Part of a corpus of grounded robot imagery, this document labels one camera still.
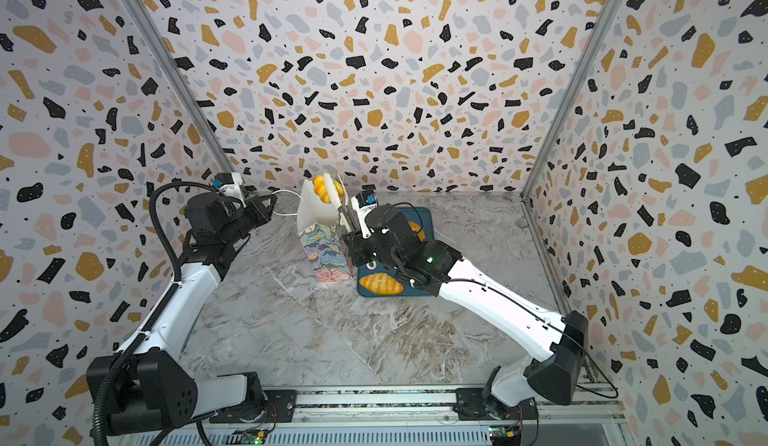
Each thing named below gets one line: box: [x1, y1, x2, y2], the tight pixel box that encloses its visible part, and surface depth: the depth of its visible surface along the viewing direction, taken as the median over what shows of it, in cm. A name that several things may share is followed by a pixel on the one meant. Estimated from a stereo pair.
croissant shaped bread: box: [359, 273, 405, 295], surface depth 94 cm
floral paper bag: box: [297, 179, 352, 283], surface depth 87 cm
